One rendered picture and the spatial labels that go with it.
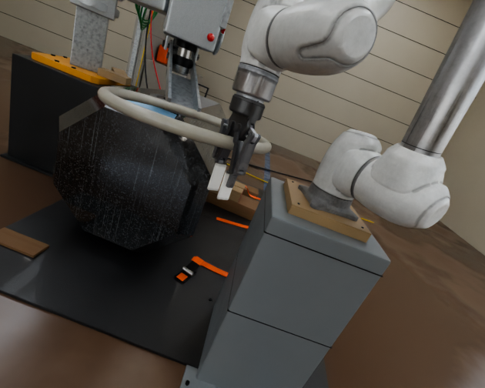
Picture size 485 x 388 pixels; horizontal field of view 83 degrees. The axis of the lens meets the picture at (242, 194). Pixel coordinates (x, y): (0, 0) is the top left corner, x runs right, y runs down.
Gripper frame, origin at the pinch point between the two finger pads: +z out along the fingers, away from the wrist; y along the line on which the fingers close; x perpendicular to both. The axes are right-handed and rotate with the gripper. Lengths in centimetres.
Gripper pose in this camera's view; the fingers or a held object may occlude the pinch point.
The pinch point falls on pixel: (221, 182)
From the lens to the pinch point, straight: 66.6
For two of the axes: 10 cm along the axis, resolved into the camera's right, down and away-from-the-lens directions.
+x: -7.8, -0.8, -6.2
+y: -5.3, -4.4, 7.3
